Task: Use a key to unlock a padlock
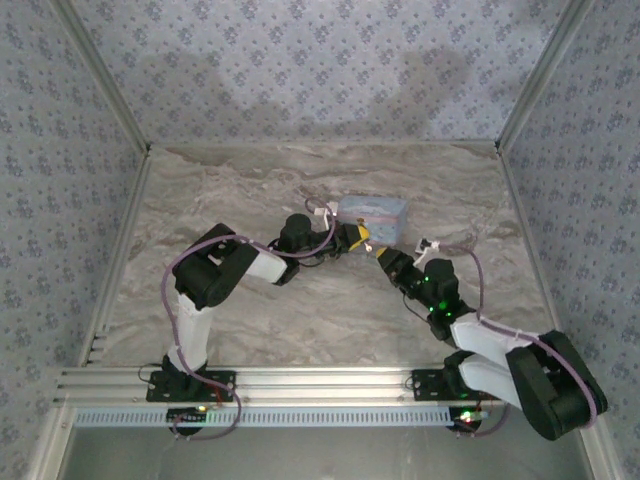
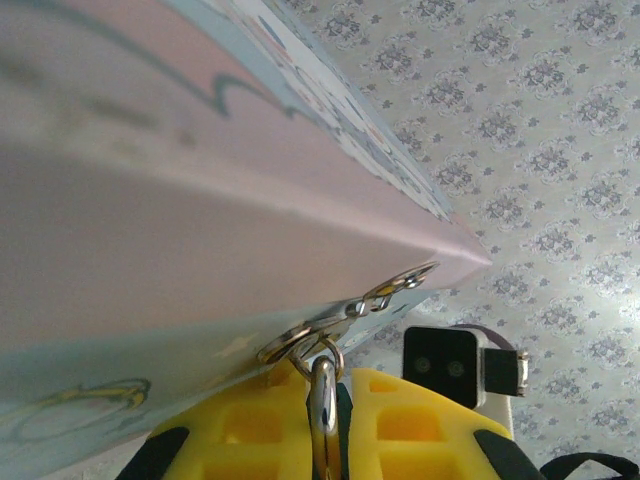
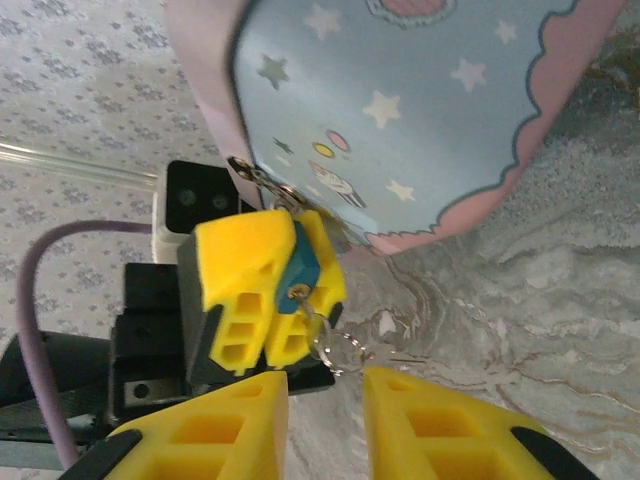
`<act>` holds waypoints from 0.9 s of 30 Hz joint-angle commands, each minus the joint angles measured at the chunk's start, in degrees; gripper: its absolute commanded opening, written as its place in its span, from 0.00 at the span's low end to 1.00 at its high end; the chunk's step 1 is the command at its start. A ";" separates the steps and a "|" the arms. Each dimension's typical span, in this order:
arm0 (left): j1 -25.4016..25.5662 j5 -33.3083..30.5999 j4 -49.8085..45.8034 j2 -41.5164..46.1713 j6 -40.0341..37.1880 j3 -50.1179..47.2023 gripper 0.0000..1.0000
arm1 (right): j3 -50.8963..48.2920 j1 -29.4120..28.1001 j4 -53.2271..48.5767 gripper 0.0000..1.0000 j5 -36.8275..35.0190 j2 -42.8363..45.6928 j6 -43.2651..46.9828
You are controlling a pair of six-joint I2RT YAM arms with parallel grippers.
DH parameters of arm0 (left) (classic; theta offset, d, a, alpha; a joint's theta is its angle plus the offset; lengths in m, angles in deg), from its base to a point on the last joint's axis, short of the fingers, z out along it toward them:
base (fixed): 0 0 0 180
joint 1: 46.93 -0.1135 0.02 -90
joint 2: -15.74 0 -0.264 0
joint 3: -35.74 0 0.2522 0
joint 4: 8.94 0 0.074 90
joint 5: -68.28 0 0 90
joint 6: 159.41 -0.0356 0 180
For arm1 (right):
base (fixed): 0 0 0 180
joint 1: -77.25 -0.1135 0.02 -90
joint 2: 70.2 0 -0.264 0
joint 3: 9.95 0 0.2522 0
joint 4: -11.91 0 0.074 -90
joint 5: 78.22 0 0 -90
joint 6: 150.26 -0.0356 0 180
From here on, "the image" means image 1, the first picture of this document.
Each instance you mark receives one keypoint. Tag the blue cartoon tin box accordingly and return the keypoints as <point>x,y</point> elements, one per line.
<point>372,215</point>

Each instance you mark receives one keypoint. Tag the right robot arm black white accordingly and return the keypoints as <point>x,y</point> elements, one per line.
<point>550,390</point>

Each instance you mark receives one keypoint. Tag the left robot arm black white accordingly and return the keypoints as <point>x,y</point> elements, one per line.
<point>210,270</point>

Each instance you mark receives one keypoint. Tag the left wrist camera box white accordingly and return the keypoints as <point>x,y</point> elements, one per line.
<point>327,214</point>

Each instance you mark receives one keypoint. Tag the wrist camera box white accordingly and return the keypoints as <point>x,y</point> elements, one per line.
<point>427,246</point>
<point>327,214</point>

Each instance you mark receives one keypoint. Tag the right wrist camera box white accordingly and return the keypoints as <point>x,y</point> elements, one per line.
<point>427,246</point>

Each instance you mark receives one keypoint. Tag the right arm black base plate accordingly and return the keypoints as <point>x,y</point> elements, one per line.
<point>425,387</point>

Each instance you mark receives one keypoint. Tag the aluminium table side rail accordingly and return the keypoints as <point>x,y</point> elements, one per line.
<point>122,240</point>
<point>530,240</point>

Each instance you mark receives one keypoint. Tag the aluminium rail beam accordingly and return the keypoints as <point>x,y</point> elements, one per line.
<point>320,385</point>

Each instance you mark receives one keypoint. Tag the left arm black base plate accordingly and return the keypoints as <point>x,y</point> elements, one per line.
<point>160,392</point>

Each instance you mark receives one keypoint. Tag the aluminium corner post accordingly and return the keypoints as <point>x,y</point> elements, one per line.
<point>545,75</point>
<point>100,75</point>

